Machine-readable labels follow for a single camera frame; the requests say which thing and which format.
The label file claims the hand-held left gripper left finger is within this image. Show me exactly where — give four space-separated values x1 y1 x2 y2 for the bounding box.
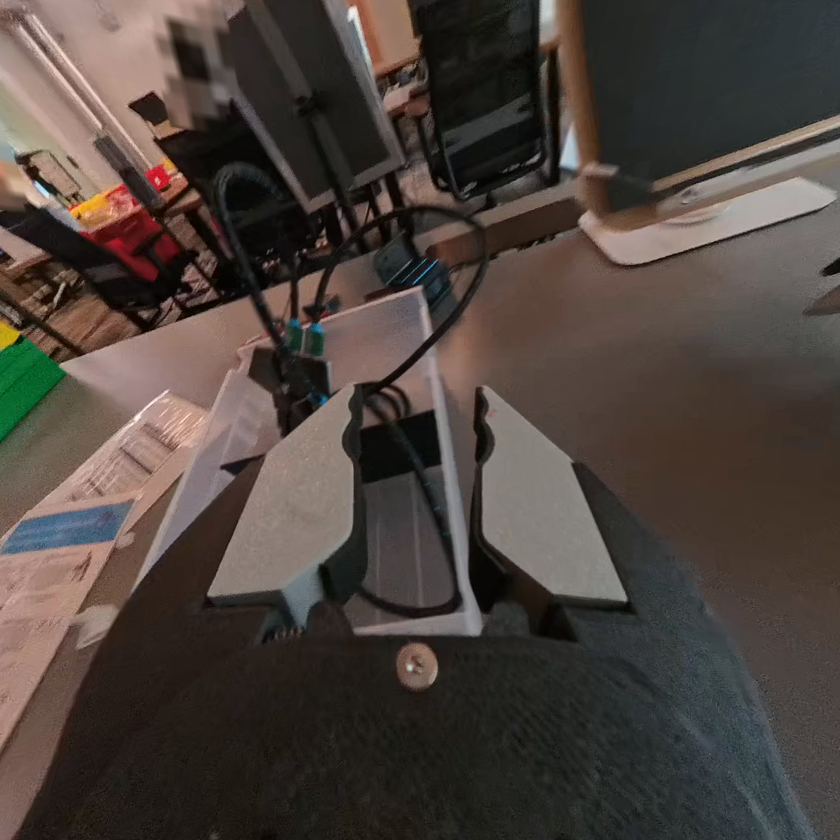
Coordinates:
207 384 368 627

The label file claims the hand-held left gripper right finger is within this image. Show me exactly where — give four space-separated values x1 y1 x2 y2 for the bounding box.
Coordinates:
468 386 631 631

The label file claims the black hub with cable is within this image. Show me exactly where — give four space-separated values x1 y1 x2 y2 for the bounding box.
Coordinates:
248 346 332 427

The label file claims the black braided HDMI cable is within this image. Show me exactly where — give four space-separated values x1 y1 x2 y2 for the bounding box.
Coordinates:
215 165 492 619

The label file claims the clear plastic box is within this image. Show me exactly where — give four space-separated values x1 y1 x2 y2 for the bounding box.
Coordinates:
134 287 485 639

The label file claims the black flat sheet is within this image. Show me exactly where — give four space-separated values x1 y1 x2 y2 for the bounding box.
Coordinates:
360 412 442 484

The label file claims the white monitor stand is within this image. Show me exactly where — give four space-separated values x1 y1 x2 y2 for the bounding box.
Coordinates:
577 176 840 266

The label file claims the wood-framed black monitor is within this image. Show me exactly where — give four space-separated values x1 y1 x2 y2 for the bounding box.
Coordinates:
558 0 840 232

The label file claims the printed paper sheet blue header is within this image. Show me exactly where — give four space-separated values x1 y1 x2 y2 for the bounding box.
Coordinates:
0 390 212 746

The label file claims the black box with blue stripes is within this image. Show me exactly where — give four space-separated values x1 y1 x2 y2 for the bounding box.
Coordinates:
373 238 455 312

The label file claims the green printed box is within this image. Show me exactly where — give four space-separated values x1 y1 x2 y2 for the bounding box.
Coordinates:
0 320 68 442

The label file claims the red plastic crate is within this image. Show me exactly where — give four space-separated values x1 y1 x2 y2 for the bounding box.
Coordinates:
82 213 188 280

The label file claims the dark office chair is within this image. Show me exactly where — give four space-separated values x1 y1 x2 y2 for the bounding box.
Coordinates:
10 203 201 329

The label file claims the yellow plastic crate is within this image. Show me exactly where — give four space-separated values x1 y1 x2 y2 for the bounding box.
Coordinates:
69 185 135 221

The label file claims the black mesh office chair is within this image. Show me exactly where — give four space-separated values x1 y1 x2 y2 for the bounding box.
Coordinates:
412 0 564 201

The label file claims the black panel on stand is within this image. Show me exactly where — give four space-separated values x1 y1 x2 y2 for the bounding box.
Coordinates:
226 0 406 250

